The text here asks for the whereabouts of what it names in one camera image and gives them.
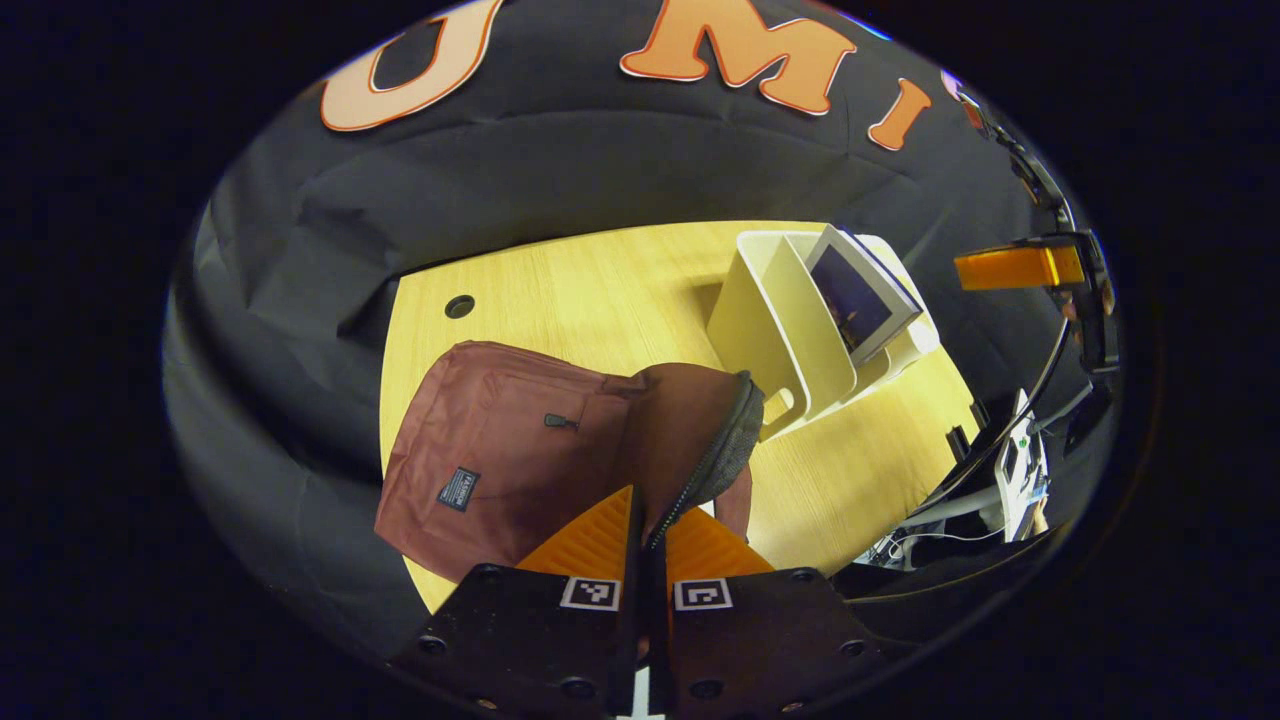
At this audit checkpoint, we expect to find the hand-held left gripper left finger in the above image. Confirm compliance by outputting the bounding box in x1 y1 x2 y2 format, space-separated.
390 485 646 717

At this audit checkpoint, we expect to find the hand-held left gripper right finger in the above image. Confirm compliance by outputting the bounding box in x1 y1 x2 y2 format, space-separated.
645 505 903 717

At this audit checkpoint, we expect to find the blue cover book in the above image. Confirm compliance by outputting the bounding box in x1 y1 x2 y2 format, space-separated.
805 225 924 367

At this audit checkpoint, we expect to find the maroon schoolbag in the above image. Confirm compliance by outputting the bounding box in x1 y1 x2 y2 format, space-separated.
375 340 767 586

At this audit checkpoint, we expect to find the white plastic bookshelf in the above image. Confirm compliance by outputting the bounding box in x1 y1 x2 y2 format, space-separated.
705 230 943 443

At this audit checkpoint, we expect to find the white electronic device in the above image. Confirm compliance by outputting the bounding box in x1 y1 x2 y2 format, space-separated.
995 390 1051 543

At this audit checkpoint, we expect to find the black cable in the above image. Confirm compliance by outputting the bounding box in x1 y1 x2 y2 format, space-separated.
900 315 1073 521

